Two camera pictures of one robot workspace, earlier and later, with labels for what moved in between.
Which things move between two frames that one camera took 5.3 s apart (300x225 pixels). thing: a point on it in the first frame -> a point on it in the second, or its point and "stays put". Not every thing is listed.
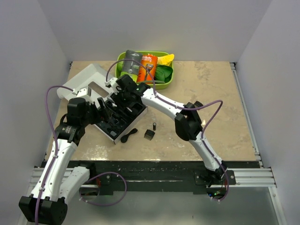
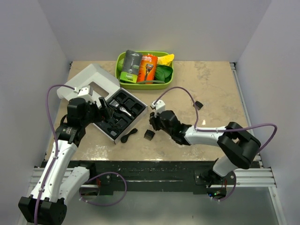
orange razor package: [150, 62] stays put
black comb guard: [149, 134] stays put
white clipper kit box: [92, 84] stays put
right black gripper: [116, 98] -> [153, 120]
